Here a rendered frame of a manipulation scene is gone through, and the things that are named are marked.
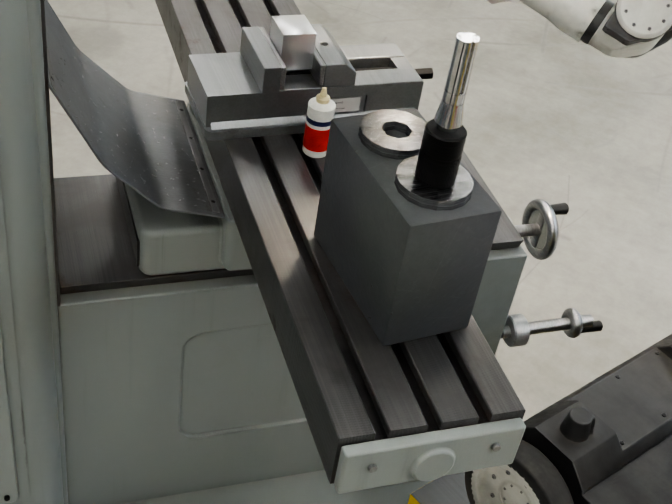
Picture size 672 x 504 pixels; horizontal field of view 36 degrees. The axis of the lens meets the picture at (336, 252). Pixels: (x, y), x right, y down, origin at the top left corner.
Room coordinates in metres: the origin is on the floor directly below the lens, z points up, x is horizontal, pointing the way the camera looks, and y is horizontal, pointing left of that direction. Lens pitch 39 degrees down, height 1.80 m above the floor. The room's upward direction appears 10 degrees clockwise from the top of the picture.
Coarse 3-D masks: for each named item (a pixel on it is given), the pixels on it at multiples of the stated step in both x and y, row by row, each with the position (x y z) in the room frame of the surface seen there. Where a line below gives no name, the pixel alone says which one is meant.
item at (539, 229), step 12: (528, 204) 1.63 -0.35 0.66; (540, 204) 1.60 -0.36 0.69; (552, 204) 1.60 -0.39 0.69; (564, 204) 1.60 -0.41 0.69; (528, 216) 1.62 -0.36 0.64; (540, 216) 1.59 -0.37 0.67; (552, 216) 1.57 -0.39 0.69; (516, 228) 1.57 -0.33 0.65; (528, 228) 1.57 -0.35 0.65; (540, 228) 1.58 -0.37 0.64; (552, 228) 1.55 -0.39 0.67; (528, 240) 1.60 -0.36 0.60; (540, 240) 1.57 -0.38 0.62; (552, 240) 1.54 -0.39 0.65; (540, 252) 1.55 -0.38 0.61; (552, 252) 1.54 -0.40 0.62
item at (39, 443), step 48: (0, 0) 1.04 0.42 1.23; (0, 48) 1.04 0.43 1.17; (0, 96) 1.03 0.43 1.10; (48, 96) 1.09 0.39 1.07; (0, 144) 1.03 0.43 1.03; (48, 144) 1.09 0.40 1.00; (0, 192) 1.02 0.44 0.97; (48, 192) 1.08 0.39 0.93; (0, 240) 1.02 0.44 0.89; (48, 240) 1.08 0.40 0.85; (0, 288) 1.01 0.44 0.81; (48, 288) 1.07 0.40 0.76; (0, 336) 1.00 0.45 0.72; (48, 336) 1.06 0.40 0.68; (0, 384) 1.00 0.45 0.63; (48, 384) 1.05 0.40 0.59; (0, 432) 0.99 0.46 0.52; (48, 432) 1.04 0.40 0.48; (0, 480) 0.99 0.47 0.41; (48, 480) 1.03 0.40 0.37
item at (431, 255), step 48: (336, 144) 1.06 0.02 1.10; (384, 144) 1.02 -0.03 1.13; (336, 192) 1.04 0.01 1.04; (384, 192) 0.95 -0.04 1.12; (432, 192) 0.94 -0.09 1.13; (480, 192) 0.98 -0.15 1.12; (336, 240) 1.02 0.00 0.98; (384, 240) 0.93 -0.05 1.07; (432, 240) 0.91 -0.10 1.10; (480, 240) 0.94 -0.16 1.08; (384, 288) 0.91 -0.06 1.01; (432, 288) 0.92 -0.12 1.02; (384, 336) 0.89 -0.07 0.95
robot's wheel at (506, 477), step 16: (528, 448) 1.07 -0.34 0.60; (512, 464) 1.05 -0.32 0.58; (528, 464) 1.04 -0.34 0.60; (544, 464) 1.05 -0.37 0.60; (480, 480) 1.09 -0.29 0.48; (496, 480) 1.08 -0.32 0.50; (512, 480) 1.06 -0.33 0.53; (528, 480) 1.02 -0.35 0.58; (544, 480) 1.02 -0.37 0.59; (560, 480) 1.03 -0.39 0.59; (480, 496) 1.08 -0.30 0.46; (496, 496) 1.07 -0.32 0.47; (512, 496) 1.05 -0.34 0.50; (528, 496) 1.03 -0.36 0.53; (544, 496) 1.00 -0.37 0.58; (560, 496) 1.01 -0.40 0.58
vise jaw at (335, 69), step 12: (312, 24) 1.46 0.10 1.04; (324, 36) 1.43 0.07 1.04; (324, 48) 1.39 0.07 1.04; (336, 48) 1.40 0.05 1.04; (324, 60) 1.36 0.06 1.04; (336, 60) 1.36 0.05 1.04; (348, 60) 1.40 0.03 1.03; (312, 72) 1.37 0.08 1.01; (324, 72) 1.34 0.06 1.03; (336, 72) 1.35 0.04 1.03; (348, 72) 1.36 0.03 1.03; (324, 84) 1.35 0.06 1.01; (336, 84) 1.35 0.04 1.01; (348, 84) 1.36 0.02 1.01
